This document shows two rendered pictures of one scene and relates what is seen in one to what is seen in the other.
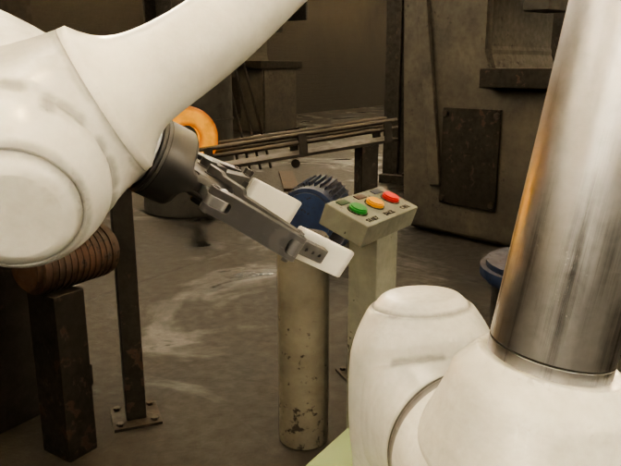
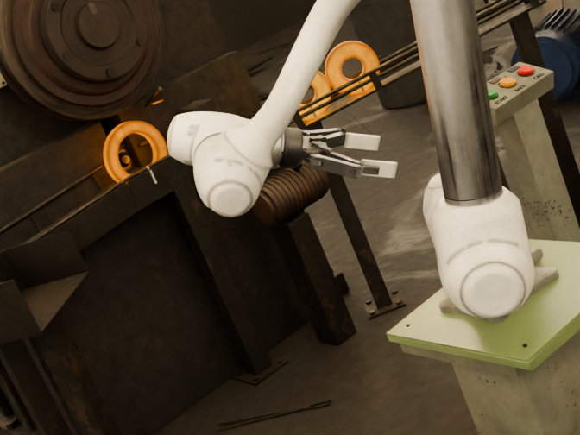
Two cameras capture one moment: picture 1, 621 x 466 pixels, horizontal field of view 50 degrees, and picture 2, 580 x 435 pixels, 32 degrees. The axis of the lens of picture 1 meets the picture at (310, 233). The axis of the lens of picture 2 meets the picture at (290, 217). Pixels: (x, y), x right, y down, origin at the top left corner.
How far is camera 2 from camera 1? 132 cm
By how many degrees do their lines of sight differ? 24
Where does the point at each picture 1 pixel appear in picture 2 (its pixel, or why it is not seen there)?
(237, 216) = (327, 166)
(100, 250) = (312, 179)
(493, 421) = (440, 230)
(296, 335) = not seen: hidden behind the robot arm
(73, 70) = (234, 148)
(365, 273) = (514, 142)
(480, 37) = not seen: outside the picture
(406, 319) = (436, 190)
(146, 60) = (256, 134)
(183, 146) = (294, 140)
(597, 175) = (443, 118)
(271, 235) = (344, 169)
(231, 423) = not seen: hidden behind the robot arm
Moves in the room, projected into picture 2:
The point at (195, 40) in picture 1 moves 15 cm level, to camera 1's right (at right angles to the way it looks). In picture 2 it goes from (270, 120) to (350, 95)
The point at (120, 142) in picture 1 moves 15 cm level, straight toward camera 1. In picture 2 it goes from (256, 165) to (249, 192)
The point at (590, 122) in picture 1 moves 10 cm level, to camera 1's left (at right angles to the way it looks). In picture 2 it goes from (433, 97) to (377, 114)
